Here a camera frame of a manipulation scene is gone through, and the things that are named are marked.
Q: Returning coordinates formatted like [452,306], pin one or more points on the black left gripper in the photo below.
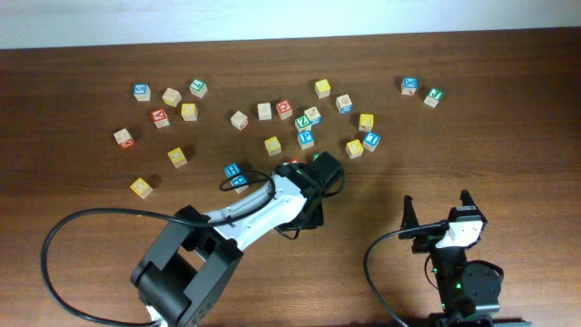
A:
[315,221]

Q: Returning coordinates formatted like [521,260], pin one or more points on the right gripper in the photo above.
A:
[423,242]

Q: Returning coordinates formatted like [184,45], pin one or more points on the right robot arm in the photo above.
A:
[468,290]

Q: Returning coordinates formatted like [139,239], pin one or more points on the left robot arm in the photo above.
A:
[187,268]

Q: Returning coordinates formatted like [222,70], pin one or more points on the blue P wooden block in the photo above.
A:
[305,139]

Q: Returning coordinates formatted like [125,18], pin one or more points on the yellow E wooden block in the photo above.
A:
[354,149]

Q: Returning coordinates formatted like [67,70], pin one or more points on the blue T wooden block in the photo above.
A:
[239,183]

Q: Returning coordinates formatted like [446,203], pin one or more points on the yellow C wooden block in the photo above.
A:
[272,145]

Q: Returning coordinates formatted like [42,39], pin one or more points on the snail drawing wooden block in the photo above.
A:
[232,170]

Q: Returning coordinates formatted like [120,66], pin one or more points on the green Z wooden block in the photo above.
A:
[302,123]

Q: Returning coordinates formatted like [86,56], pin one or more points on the blue I leaf wooden block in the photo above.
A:
[371,141]

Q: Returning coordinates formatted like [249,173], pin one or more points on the blue L feather wooden block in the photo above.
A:
[313,115]

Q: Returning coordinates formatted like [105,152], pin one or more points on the yellow top wooden block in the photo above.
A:
[366,122]

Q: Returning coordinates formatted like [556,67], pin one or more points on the red O wooden block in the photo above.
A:
[284,109]

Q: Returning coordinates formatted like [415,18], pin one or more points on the green J wooden block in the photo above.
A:
[433,97]

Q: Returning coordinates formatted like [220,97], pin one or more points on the blue D wooden block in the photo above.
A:
[344,104]

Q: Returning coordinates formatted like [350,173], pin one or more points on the red I wooden block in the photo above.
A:
[239,120]

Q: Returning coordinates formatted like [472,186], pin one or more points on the yellow far wooden block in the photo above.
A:
[322,88]

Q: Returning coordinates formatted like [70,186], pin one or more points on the blue X wooden block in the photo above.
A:
[409,85]

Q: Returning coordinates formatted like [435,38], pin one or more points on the yellow tilted wooden block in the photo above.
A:
[177,157]

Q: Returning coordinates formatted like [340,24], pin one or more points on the green L far wooden block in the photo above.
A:
[198,87]

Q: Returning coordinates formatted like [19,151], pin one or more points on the yellow lower left wooden block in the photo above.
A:
[141,188]

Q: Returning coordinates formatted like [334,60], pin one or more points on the red K wooden block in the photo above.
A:
[160,118]

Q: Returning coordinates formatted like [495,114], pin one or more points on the plain tan wooden block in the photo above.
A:
[171,97]

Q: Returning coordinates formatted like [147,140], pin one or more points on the red side wooden block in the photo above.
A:
[124,138]

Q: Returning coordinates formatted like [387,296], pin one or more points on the blue S wooden block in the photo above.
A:
[142,92]

